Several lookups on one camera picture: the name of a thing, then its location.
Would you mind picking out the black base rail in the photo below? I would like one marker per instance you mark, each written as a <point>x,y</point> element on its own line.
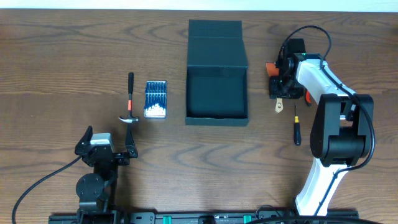
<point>171,218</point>

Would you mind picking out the black yellow screwdriver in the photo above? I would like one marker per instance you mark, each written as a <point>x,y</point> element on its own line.
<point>297,132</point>

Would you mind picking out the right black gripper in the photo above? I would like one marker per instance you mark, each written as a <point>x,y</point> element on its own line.
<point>273,92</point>

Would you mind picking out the red black handled pliers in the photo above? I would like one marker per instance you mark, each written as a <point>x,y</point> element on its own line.
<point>307,98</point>

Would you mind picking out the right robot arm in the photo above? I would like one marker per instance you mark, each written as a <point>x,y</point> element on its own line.
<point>342,132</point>

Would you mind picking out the clear blue precision screwdriver case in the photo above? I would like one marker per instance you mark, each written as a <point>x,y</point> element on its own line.
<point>156,99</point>

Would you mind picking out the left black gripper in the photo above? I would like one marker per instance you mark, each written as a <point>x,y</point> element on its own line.
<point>116,157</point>

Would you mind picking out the black handled claw hammer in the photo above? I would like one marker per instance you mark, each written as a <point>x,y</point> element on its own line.
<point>130,119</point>

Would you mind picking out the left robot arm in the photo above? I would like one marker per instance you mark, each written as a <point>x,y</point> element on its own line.
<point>97,190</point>

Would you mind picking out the orange scraper wooden handle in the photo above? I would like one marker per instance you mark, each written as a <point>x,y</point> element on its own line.
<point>279,105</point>

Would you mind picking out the black open gift box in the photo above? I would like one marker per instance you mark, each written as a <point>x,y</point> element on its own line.
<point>217,69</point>

